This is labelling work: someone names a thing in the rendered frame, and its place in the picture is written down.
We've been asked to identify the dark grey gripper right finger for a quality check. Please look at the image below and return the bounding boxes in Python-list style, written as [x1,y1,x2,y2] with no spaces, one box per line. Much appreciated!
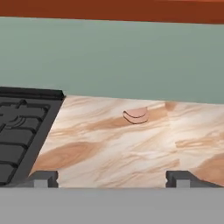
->
[164,170,223,189]

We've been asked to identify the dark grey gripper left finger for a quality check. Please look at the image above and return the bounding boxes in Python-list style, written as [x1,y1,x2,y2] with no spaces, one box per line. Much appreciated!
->
[24,171,60,189]

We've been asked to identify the black hob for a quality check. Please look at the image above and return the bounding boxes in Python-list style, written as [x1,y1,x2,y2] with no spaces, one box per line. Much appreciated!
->
[0,86,67,187]

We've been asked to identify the pink sliced meat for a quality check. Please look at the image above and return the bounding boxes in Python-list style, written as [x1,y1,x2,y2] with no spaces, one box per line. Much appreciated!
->
[122,106,150,125]

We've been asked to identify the brown wooden wall cupboard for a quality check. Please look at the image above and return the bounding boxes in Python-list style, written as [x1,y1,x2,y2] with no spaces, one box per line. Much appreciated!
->
[0,0,224,25]

